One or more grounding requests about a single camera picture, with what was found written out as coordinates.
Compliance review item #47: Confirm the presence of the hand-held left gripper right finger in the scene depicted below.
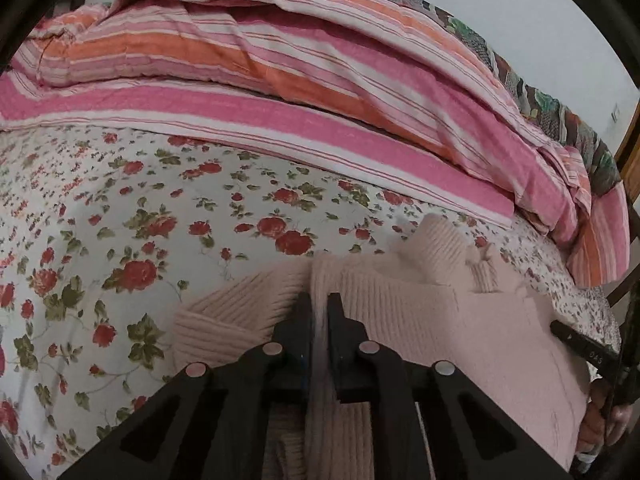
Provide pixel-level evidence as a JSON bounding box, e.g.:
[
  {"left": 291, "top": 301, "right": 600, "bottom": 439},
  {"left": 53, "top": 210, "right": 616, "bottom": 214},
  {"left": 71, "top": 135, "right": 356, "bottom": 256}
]
[{"left": 327, "top": 292, "right": 576, "bottom": 480}]

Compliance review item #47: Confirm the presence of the brown wooden door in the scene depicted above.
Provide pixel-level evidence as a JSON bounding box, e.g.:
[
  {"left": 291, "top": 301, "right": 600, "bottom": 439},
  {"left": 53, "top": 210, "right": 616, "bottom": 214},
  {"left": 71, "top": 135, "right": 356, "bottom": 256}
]
[{"left": 614, "top": 102, "right": 640, "bottom": 173}]

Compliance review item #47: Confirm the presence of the person's right hand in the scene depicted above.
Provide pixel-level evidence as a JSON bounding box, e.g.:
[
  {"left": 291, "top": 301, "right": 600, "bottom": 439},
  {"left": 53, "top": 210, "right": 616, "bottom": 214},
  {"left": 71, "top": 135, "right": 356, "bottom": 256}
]
[{"left": 577, "top": 379, "right": 637, "bottom": 461}]

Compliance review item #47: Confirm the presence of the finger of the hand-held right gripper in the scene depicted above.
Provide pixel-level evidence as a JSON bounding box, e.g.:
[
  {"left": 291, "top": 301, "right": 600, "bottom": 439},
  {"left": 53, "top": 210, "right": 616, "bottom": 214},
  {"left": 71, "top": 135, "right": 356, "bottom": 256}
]
[{"left": 550, "top": 321, "right": 590, "bottom": 361}]

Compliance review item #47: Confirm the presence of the pink knitted sweater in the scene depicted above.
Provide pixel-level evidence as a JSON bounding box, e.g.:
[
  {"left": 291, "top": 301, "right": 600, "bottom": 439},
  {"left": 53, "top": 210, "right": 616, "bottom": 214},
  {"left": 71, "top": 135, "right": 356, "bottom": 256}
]
[{"left": 172, "top": 215, "right": 592, "bottom": 480}]

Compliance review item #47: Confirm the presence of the pink orange striped quilt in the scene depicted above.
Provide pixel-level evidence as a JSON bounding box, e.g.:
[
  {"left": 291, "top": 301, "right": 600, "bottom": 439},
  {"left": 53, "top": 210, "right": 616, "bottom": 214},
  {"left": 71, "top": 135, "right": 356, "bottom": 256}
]
[{"left": 0, "top": 0, "right": 631, "bottom": 288}]

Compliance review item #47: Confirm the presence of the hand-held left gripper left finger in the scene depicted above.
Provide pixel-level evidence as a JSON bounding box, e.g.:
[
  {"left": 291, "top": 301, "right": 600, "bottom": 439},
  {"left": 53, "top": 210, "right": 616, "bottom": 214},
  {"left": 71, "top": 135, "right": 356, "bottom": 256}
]
[{"left": 60, "top": 292, "right": 313, "bottom": 480}]

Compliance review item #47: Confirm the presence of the floral bed sheet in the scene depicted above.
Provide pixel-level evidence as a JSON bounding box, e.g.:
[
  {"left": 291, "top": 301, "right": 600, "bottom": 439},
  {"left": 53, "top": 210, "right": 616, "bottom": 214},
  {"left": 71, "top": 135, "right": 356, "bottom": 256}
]
[{"left": 0, "top": 125, "right": 621, "bottom": 480}]

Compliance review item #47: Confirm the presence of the dark floral patterned quilt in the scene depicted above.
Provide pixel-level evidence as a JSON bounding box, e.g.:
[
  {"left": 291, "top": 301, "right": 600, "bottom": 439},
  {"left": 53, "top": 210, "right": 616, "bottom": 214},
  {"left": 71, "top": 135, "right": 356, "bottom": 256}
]
[{"left": 370, "top": 0, "right": 626, "bottom": 196}]

